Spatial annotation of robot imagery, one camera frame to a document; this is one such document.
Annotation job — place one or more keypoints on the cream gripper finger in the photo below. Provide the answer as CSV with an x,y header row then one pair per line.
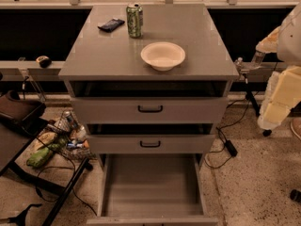
x,y
283,92

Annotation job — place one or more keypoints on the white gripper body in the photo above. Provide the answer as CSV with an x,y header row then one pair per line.
x,y
290,40

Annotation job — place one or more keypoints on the green soda can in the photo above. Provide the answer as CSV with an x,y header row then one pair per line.
x,y
134,14

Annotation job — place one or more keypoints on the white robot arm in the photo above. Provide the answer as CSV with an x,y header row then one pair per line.
x,y
289,39

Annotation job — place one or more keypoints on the grey drawer cabinet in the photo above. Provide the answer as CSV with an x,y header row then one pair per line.
x,y
100,56

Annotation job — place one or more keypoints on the grey bottom drawer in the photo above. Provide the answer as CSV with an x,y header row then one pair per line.
x,y
151,190

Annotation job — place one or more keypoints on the grey drawer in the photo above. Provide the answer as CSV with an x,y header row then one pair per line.
x,y
150,138
151,190
149,101

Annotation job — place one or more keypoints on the grey top drawer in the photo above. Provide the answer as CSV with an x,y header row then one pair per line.
x,y
149,101

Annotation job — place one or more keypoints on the grey middle drawer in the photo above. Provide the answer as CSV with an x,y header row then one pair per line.
x,y
150,138

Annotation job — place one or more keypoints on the clear plastic water bottle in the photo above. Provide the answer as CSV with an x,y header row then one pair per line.
x,y
257,59

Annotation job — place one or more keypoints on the tan shoe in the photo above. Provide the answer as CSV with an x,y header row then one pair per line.
x,y
296,127

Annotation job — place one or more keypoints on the black tripod stand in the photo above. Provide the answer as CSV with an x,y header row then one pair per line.
x,y
244,70

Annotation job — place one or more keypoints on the white paper bowl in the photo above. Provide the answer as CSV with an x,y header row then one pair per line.
x,y
163,56

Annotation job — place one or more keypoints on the small black round device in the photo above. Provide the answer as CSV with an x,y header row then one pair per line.
x,y
44,61

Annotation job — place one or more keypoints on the green chip bag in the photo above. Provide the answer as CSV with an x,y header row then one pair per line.
x,y
45,152

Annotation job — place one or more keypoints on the dark brown bag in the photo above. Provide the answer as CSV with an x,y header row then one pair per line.
x,y
17,114

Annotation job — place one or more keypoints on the dark side table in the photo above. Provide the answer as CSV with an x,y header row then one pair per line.
x,y
14,139

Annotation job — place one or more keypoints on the black power adapter with cable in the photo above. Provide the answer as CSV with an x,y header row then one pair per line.
x,y
227,144

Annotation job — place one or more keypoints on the wire basket of snacks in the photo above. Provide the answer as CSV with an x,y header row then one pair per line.
x,y
66,136

